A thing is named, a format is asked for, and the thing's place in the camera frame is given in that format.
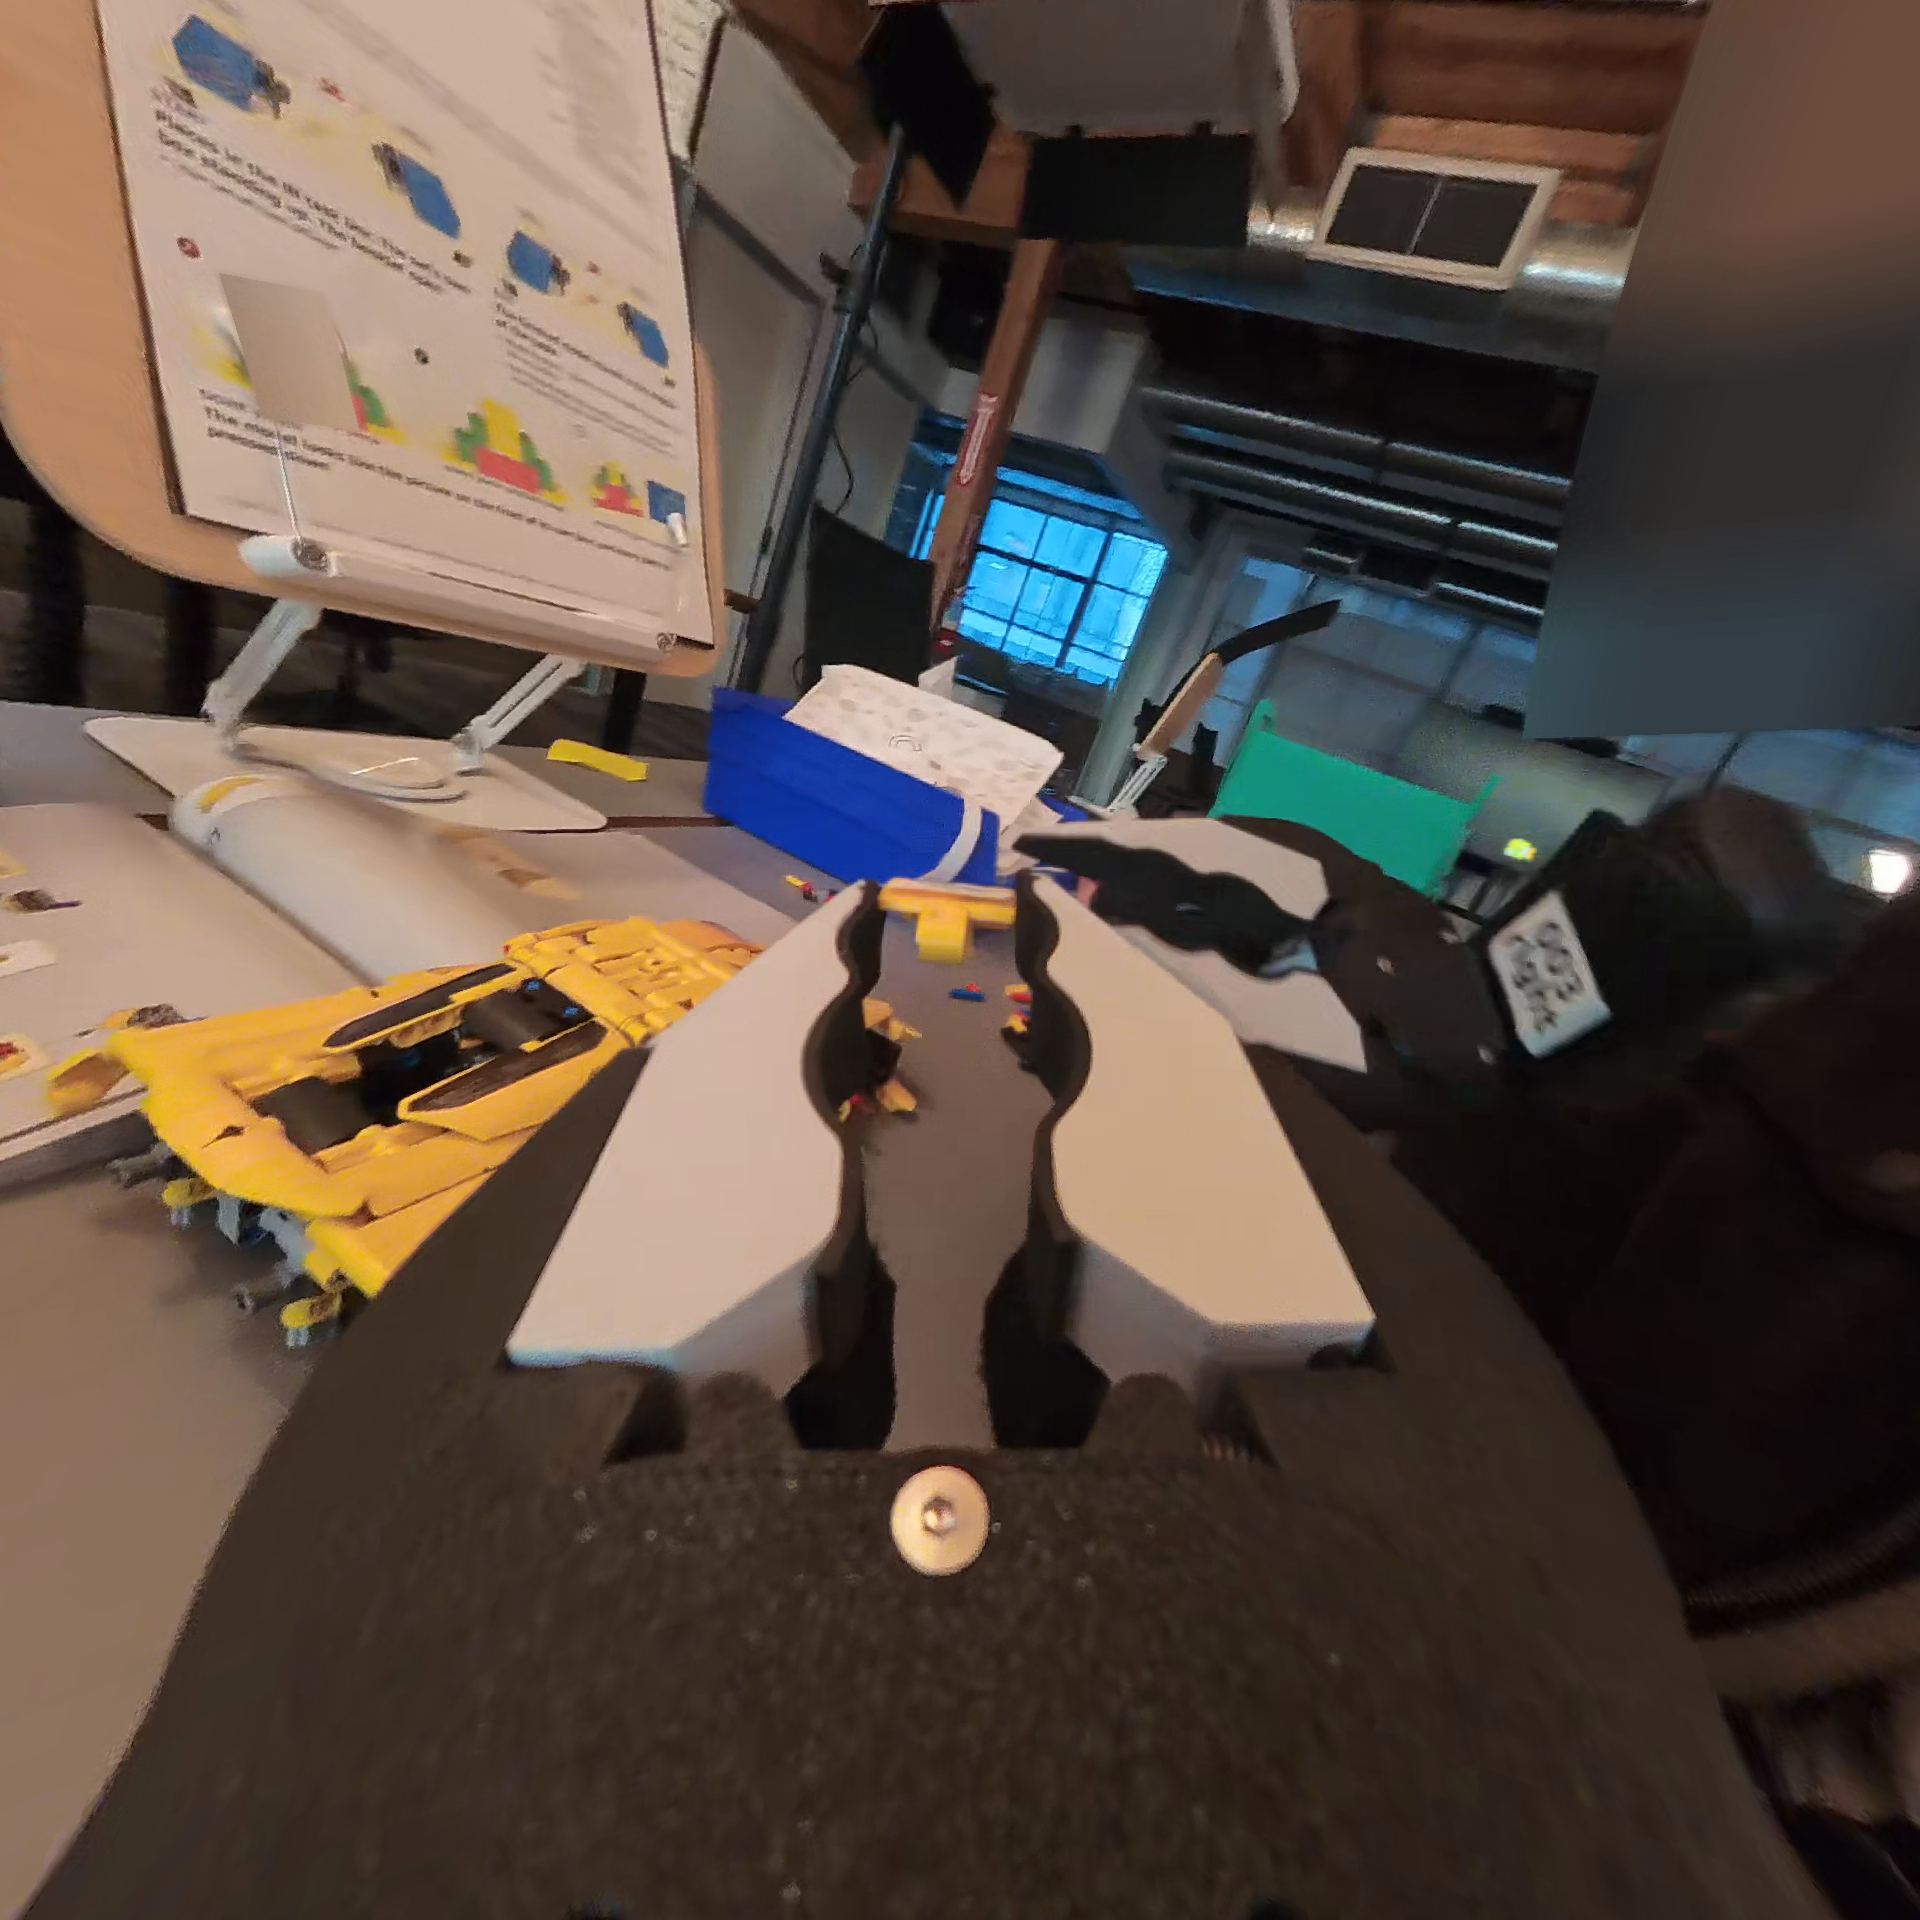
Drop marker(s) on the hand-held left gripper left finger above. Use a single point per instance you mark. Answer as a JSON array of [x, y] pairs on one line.
[[706, 1201]]

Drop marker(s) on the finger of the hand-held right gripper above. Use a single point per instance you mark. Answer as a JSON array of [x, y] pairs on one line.
[[1244, 853], [1300, 1013]]

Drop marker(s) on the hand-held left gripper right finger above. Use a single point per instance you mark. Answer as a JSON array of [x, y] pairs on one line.
[[1201, 1186]]

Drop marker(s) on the pile of coloured brick pins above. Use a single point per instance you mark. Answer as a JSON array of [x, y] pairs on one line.
[[972, 993]]

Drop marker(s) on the small yellow T-shaped brick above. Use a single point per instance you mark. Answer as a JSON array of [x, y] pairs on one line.
[[946, 908]]

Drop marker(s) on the grey desk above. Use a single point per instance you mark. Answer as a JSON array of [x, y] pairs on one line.
[[106, 1501]]

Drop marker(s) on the yellow toy brick car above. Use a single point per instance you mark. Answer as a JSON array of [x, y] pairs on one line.
[[601, 962]]

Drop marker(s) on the small cluster of brick pins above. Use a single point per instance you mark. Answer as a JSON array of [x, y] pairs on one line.
[[810, 887]]

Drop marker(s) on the gridded window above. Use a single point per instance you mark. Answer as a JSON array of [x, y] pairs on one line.
[[1050, 586]]

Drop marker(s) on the white patterned paper bag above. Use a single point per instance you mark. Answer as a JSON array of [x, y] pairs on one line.
[[932, 735]]

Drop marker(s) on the dark fleece-lined jacket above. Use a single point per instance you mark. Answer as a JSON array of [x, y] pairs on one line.
[[1725, 1276]]

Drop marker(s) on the blue plastic bin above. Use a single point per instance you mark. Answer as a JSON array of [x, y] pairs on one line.
[[810, 797]]

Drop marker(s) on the black monitor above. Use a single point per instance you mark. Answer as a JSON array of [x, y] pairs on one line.
[[863, 615]]

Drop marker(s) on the yellow tape strip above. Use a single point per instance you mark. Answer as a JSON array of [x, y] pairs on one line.
[[597, 761]]

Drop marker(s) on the open instruction booklet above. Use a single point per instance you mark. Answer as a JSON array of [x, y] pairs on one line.
[[301, 885]]

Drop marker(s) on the black metal pole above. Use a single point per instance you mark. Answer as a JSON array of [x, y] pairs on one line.
[[820, 422]]

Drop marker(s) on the white air vent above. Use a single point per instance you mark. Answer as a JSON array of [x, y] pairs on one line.
[[1425, 218]]

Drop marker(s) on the printed instruction sheet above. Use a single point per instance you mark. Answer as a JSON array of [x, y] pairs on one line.
[[570, 181]]

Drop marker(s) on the wooden post with red label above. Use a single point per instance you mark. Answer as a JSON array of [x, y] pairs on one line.
[[997, 377]]

